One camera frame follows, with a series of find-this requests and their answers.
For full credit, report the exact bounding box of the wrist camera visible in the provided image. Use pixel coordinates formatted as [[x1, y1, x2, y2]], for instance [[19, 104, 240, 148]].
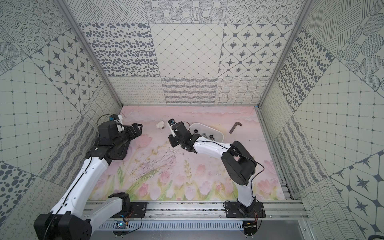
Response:
[[168, 119, 176, 137], [109, 114, 124, 132]]

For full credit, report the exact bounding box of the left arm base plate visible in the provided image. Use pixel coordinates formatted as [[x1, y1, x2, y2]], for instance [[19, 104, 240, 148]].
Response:
[[111, 202, 148, 219]]

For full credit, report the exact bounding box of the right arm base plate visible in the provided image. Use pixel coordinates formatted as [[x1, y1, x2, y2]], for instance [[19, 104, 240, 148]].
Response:
[[223, 199, 266, 218]]

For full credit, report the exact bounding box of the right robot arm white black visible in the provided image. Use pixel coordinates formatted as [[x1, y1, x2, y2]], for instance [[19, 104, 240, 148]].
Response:
[[168, 119, 258, 215]]

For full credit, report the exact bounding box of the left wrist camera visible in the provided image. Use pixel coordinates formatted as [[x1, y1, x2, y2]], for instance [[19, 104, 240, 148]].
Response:
[[109, 114, 124, 132]]

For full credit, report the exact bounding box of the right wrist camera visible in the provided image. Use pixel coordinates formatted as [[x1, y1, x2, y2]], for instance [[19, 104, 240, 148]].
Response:
[[168, 119, 176, 137]]

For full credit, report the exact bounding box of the white storage box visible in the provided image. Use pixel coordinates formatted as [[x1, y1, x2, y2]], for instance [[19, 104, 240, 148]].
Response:
[[190, 123, 225, 143]]

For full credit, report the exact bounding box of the aluminium mounting rail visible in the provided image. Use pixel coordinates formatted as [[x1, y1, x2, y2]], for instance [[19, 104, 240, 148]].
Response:
[[143, 200, 309, 220]]

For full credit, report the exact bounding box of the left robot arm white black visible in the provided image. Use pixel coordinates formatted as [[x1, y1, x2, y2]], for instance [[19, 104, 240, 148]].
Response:
[[34, 115, 143, 240]]

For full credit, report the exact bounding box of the white pipe tee fitting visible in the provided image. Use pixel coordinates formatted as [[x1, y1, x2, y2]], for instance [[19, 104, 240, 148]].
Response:
[[156, 121, 166, 130]]

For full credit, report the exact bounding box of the white slotted cable duct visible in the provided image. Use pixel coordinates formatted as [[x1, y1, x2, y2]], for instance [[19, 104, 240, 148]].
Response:
[[98, 220, 243, 231]]

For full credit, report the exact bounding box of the dark hex allen key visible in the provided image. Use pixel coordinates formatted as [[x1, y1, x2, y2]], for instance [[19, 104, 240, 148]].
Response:
[[229, 122, 243, 134]]

